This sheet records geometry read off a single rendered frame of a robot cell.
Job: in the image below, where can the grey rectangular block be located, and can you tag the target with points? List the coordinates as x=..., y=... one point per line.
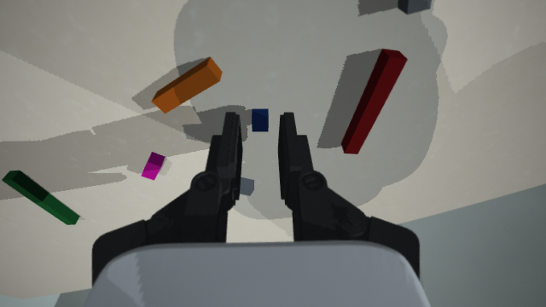
x=247, y=186
x=413, y=6

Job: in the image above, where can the small blue cube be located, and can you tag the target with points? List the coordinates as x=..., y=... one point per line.
x=260, y=119

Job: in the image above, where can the magenta rectangular block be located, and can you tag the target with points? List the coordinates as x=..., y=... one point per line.
x=153, y=166

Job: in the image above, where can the dark red rod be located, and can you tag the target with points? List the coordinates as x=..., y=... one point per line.
x=388, y=67

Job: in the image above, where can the green rod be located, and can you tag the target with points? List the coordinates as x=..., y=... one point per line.
x=27, y=187

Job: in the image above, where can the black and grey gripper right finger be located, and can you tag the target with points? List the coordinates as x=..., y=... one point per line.
x=319, y=213

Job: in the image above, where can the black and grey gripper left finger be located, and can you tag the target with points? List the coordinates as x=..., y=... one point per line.
x=195, y=212

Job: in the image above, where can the orange-brown rectangular block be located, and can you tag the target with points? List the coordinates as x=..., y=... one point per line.
x=190, y=84

